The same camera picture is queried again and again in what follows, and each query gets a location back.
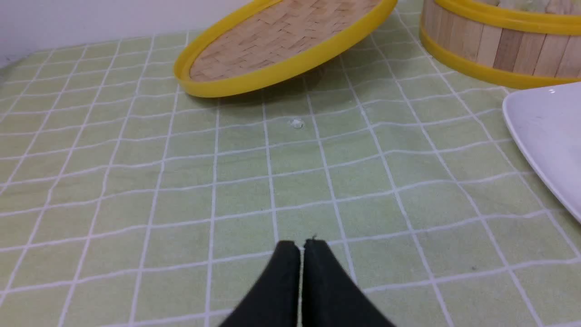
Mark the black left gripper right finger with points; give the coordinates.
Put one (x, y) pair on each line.
(329, 296)

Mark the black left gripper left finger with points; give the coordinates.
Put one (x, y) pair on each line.
(273, 299)

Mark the white square plate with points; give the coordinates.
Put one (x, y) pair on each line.
(545, 124)

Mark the small white crumb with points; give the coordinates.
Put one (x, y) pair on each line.
(297, 123)

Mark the green checkered tablecloth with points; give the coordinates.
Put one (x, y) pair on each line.
(125, 202)

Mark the yellow rimmed bamboo steamer lid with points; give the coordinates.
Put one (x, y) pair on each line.
(267, 42)

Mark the yellow rimmed bamboo steamer basket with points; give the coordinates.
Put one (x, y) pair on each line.
(520, 44)

